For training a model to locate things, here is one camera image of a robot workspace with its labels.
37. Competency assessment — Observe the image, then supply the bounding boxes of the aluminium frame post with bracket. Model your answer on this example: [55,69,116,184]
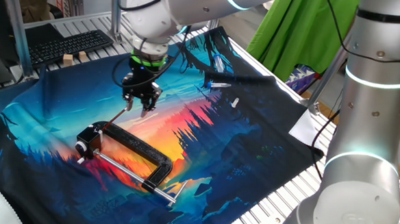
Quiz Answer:
[297,32,355,117]

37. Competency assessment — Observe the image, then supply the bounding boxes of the blue purple printed bag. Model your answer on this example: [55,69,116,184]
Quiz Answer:
[284,62,322,95]

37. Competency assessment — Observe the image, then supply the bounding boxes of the black camera cable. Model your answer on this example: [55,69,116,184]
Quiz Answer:
[108,23,195,90]

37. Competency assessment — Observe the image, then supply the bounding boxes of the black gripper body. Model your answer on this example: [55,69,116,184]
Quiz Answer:
[120,62,168,100]

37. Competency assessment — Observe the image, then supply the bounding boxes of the small wooden block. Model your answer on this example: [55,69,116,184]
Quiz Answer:
[77,50,90,64]
[62,53,75,68]

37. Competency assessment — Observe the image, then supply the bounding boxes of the black C-clamp with steel screw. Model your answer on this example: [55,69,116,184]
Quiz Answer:
[90,116,190,212]

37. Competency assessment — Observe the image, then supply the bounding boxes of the red pencil with eraser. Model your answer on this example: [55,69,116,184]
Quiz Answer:
[101,108,129,131]

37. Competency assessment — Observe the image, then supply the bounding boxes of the black white pencil sharpener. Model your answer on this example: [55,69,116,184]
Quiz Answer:
[73,126,106,166]

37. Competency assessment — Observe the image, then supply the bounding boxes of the upright aluminium frame post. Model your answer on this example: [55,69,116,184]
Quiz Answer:
[3,0,35,81]

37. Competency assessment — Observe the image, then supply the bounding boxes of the black mouse pad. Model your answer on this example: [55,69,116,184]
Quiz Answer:
[23,22,66,49]

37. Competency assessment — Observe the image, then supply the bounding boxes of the green fabric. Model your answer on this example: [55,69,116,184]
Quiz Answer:
[244,0,368,86]

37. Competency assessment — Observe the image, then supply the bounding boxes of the colourful forest landscape cloth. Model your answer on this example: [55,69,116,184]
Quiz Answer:
[0,20,329,224]

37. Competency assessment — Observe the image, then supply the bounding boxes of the thin aluminium frame post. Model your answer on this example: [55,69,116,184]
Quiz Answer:
[109,0,125,42]

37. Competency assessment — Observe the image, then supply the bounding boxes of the black keyboard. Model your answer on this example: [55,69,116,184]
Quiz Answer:
[27,28,116,69]

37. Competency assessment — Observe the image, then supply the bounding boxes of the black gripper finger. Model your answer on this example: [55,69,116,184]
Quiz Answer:
[138,82,164,119]
[123,91,136,112]

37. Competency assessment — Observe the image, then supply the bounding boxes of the large clear plastic tube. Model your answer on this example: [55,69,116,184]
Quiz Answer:
[213,53,225,74]

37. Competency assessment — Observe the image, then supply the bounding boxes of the clear tube with blue cap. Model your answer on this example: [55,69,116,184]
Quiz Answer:
[207,81,232,90]

